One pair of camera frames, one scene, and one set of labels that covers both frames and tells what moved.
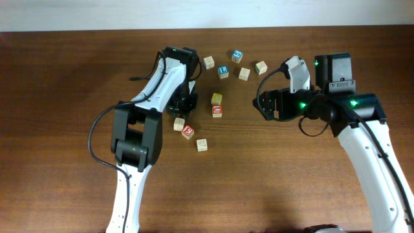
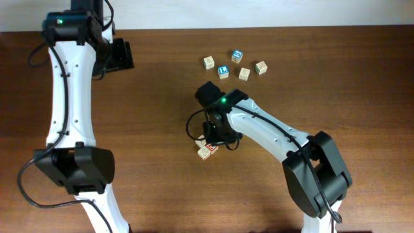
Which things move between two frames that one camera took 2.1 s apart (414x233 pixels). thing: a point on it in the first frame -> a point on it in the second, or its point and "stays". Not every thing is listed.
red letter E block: (187, 132) -> (211, 148)
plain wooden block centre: (244, 74) stays
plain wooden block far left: (208, 62) stays
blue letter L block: (223, 72) stays
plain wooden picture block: (202, 145) -> (204, 153)
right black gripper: (273, 104) -> (213, 139)
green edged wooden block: (178, 124) -> (200, 143)
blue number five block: (237, 56) stays
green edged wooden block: (261, 67) stays
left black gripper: (185, 107) -> (123, 58)
